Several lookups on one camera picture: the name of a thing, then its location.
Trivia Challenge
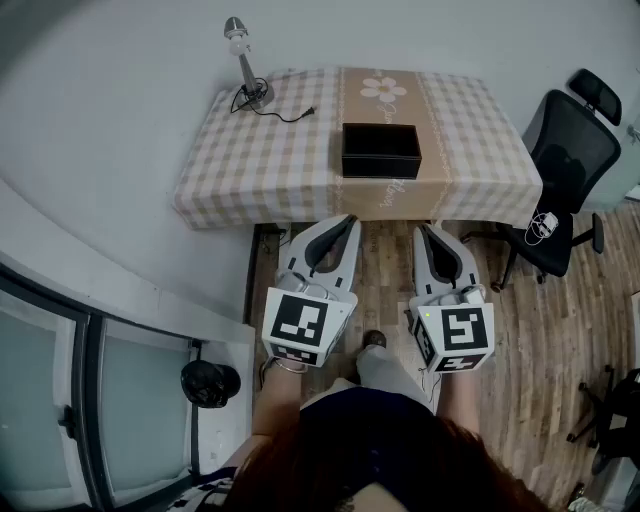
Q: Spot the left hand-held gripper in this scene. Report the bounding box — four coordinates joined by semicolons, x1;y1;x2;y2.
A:
261;214;362;369

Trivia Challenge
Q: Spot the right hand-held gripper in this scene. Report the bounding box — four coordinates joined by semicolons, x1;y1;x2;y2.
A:
408;223;496;374

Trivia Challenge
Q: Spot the black tissue box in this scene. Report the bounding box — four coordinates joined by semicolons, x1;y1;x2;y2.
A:
341;122;422;180

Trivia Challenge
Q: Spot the person's right forearm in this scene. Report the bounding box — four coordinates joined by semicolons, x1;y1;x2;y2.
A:
437;369;481;432

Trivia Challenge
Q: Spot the person's left forearm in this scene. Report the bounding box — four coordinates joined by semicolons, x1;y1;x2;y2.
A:
252;357;307;441

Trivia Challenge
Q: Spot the dark table leg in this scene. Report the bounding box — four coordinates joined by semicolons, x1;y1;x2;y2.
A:
243;223;262;324

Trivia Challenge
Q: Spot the checkered flower tablecloth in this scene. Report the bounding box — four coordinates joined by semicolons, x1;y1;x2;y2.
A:
172;67;544;231

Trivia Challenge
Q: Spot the person's grey trouser leg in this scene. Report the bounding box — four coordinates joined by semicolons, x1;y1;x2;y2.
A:
355;344;432;404

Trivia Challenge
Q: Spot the person's dark top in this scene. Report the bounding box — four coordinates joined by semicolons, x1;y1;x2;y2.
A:
298;387;441;512

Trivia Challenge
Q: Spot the black mesh office chair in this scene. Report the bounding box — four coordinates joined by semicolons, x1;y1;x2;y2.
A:
459;68;624;291

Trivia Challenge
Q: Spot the metal desk lamp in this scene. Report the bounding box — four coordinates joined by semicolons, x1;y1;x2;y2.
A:
223;16;275;110

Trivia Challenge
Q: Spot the black swivel chair base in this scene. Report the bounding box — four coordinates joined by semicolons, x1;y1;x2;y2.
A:
566;364;640;476

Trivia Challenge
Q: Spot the black white patterned bag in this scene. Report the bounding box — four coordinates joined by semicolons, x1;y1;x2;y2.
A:
169;469;236;512

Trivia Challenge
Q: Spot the dark framed glass window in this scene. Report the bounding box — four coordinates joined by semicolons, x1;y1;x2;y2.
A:
0;264;202;512

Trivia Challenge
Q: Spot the white charger with cable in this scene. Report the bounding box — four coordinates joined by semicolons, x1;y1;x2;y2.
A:
523;209;560;247

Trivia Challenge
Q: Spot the black lamp power cable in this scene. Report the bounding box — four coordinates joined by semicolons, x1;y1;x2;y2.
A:
229;79;317;124

